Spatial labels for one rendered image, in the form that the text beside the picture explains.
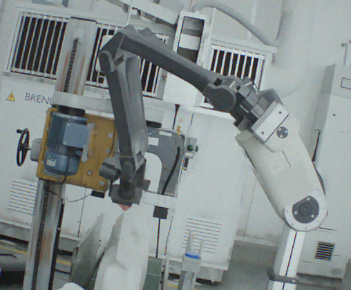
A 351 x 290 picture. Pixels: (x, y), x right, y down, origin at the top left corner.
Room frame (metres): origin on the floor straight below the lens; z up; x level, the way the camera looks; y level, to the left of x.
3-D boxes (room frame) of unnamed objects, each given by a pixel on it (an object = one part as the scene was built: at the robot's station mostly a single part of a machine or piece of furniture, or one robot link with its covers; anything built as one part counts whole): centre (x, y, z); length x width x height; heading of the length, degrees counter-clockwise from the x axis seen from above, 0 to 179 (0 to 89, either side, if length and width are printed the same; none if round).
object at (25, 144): (3.06, 0.68, 1.13); 0.18 x 0.11 x 0.18; 0
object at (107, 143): (3.09, 0.42, 1.18); 0.34 x 0.25 x 0.31; 90
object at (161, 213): (3.00, -0.01, 0.98); 0.09 x 0.05 x 0.05; 90
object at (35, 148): (3.06, 0.61, 1.14); 0.11 x 0.06 x 0.11; 0
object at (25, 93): (6.24, 0.47, 1.05); 2.28 x 1.16 x 2.09; 90
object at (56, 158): (2.84, 0.45, 1.21); 0.15 x 0.15 x 0.25
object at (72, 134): (2.75, 0.41, 1.25); 0.10 x 0.08 x 0.12; 115
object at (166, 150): (3.12, 0.08, 1.21); 0.30 x 0.25 x 0.30; 0
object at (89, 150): (2.91, 0.37, 1.23); 0.28 x 0.07 x 0.16; 0
